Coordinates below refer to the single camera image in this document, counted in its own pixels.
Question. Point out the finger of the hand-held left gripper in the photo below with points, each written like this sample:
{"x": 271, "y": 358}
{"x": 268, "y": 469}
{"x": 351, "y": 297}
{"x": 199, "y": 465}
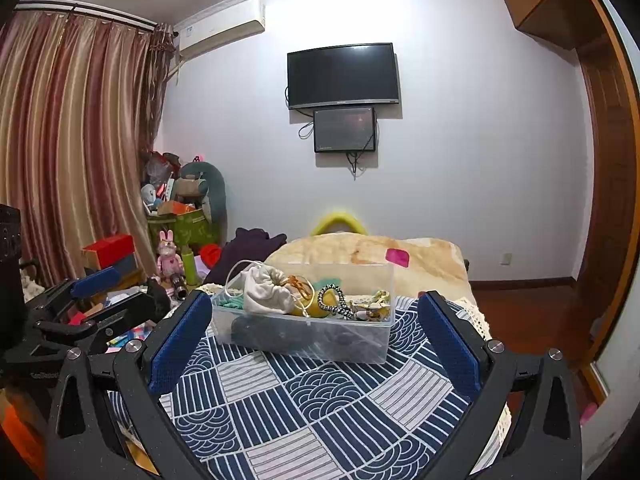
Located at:
{"x": 132, "y": 312}
{"x": 95, "y": 281}

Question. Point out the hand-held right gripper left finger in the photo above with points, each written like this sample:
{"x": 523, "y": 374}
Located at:
{"x": 177, "y": 346}

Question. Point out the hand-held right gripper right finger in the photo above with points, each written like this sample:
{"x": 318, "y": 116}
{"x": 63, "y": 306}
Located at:
{"x": 451, "y": 346}

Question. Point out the green knitted cloth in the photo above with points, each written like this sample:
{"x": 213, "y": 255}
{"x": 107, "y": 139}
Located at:
{"x": 232, "y": 302}

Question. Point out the clear plastic storage box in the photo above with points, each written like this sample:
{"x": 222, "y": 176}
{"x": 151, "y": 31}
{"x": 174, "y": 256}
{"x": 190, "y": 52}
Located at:
{"x": 260, "y": 342}

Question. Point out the yellow patterned scrunchie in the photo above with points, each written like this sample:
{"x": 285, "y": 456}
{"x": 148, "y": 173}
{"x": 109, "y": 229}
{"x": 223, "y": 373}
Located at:
{"x": 372, "y": 307}

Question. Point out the yellow sponge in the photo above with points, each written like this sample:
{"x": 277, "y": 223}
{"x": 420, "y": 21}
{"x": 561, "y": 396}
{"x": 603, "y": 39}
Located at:
{"x": 322, "y": 307}

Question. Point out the red soft item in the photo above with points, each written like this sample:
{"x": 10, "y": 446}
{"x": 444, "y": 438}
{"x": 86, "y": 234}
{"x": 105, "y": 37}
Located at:
{"x": 210, "y": 253}

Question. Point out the red box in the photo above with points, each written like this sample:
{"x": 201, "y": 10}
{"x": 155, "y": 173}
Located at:
{"x": 109, "y": 249}

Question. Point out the pink rabbit toy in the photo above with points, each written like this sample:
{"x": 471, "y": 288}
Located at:
{"x": 168, "y": 257}

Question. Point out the green bottle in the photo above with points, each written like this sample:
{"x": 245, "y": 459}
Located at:
{"x": 189, "y": 267}

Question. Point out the beige fleece blanket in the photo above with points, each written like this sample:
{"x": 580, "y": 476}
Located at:
{"x": 435, "y": 255}

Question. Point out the green cardboard box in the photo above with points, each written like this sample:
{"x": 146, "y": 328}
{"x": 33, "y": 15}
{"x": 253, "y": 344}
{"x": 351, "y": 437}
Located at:
{"x": 187, "y": 230}

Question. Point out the pile of assorted toys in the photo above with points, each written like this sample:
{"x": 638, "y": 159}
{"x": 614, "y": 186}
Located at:
{"x": 160, "y": 180}

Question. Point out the dark purple clothing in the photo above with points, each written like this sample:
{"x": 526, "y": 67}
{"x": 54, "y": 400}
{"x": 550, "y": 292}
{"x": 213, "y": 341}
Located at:
{"x": 250, "y": 247}

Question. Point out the striped brown curtain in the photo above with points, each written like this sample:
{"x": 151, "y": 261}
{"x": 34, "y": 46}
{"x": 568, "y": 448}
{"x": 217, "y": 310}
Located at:
{"x": 75, "y": 145}

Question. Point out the blue white patterned cloth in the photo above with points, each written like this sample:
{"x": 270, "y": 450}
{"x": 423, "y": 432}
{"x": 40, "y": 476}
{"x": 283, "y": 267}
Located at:
{"x": 325, "y": 410}

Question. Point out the grey plush toy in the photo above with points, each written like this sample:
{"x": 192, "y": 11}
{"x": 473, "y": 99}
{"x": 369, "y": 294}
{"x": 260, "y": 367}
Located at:
{"x": 205, "y": 187}

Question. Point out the small black monitor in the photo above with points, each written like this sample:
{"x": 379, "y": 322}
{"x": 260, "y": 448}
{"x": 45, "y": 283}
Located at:
{"x": 345, "y": 130}

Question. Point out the white air conditioner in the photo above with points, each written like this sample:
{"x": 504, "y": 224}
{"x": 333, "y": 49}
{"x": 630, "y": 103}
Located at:
{"x": 222, "y": 30}

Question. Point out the wooden overhead cabinet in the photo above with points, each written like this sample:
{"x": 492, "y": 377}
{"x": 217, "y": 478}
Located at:
{"x": 545, "y": 5}

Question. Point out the white wall socket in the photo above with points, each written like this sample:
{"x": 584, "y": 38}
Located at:
{"x": 507, "y": 259}

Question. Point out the wooden door frame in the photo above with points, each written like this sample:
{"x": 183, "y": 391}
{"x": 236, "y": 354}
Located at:
{"x": 607, "y": 185}

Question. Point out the white curtain rail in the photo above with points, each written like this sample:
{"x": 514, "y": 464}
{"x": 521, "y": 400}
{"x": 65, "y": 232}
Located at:
{"x": 90, "y": 12}

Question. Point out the wall-mounted black television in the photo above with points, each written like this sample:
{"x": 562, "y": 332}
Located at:
{"x": 342, "y": 76}

